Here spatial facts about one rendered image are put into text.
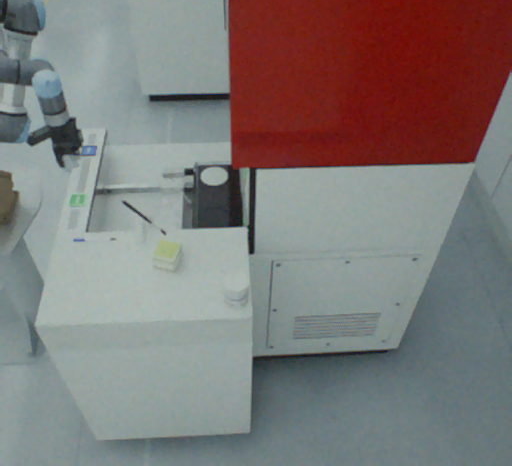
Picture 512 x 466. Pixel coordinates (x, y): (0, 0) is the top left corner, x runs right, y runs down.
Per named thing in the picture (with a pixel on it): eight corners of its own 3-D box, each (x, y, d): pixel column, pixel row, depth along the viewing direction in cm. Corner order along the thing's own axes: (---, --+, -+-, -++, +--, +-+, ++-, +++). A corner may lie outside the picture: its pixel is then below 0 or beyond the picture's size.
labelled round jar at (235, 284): (247, 290, 161) (247, 271, 154) (248, 310, 156) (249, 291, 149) (223, 291, 161) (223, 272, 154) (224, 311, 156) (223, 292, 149)
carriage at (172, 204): (184, 175, 211) (184, 170, 209) (182, 248, 186) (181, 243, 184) (164, 176, 211) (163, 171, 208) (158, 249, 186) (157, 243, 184)
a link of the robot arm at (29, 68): (16, 50, 156) (22, 69, 150) (54, 57, 163) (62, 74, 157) (11, 74, 160) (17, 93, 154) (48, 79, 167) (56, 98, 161)
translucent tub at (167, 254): (184, 256, 169) (182, 242, 164) (175, 275, 164) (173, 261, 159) (161, 251, 171) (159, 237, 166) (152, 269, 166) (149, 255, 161)
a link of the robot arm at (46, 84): (55, 64, 153) (61, 79, 148) (63, 96, 161) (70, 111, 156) (27, 71, 151) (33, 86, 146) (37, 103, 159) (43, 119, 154)
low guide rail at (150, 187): (235, 186, 212) (235, 180, 210) (236, 189, 211) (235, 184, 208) (107, 190, 209) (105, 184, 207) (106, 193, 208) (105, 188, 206)
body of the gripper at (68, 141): (81, 158, 167) (72, 127, 158) (53, 159, 166) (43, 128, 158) (84, 142, 172) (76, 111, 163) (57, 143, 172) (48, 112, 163)
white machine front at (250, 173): (242, 113, 244) (243, 32, 215) (253, 254, 189) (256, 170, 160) (236, 113, 244) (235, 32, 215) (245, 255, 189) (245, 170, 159)
